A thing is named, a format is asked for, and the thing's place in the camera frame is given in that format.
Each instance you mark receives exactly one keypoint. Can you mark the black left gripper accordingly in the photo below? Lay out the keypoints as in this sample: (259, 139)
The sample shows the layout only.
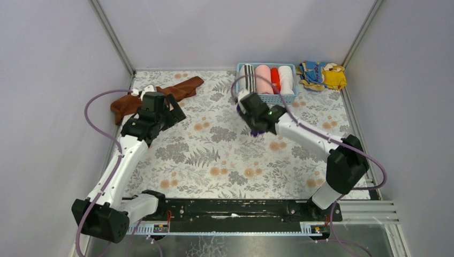
(173, 109)

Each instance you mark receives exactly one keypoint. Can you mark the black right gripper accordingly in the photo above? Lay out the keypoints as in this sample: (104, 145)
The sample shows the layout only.
(254, 124)

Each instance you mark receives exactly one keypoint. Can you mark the purple towel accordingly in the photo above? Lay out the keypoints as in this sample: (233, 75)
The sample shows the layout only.
(252, 133)

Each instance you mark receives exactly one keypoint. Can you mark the brown towel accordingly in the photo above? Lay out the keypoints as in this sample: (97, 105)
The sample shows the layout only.
(129, 104)

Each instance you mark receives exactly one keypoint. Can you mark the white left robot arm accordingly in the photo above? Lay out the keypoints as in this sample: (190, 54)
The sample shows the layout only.
(103, 214)

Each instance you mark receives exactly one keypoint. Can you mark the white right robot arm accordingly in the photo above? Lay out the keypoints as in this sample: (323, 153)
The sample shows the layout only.
(344, 158)

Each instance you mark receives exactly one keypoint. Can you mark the light blue plastic basket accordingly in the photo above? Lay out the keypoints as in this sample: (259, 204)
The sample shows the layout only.
(269, 98)

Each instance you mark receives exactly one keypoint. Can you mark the pink rolled towel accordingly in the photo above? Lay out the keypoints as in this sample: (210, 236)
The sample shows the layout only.
(263, 79)

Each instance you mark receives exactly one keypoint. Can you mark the striped rolled towel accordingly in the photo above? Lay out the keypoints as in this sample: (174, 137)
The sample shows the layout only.
(247, 78)

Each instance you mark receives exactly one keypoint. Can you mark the red rolled towel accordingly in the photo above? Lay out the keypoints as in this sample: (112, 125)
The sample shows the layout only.
(275, 80)

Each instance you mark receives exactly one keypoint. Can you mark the white rolled towel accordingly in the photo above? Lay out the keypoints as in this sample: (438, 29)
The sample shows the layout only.
(286, 80)

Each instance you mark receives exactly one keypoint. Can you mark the floral patterned table mat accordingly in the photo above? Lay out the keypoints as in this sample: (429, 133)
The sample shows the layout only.
(211, 154)

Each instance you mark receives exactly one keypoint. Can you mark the blue yellow cartoon towel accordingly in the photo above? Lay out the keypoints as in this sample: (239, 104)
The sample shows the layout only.
(318, 76)

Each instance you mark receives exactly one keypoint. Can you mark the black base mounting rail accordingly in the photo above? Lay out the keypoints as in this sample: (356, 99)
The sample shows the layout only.
(241, 215)

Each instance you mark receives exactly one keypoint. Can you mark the slotted cable duct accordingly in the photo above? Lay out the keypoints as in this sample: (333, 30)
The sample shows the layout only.
(151, 229)

